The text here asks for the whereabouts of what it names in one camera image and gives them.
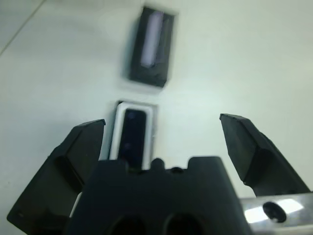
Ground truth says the black box base white insert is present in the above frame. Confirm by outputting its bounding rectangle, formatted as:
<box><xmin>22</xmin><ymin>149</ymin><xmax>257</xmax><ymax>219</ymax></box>
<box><xmin>107</xmin><ymin>99</ymin><xmax>159</xmax><ymax>168</ymax></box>

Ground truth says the slim black camera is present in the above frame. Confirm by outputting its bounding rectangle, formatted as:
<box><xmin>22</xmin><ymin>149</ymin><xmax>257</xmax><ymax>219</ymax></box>
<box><xmin>118</xmin><ymin>109</ymin><xmax>150</xmax><ymax>170</ymax></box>

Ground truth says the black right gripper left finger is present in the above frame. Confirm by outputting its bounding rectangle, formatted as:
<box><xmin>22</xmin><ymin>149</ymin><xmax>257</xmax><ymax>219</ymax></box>
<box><xmin>6</xmin><ymin>119</ymin><xmax>106</xmax><ymax>230</ymax></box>

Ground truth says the black box lid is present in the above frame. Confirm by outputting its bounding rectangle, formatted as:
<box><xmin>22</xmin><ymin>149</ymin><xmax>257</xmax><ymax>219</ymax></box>
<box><xmin>127</xmin><ymin>6</ymin><xmax>177</xmax><ymax>89</ymax></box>

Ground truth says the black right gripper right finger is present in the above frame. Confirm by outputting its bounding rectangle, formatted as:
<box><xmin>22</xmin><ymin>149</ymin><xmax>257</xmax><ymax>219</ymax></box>
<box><xmin>219</xmin><ymin>113</ymin><xmax>313</xmax><ymax>198</ymax></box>

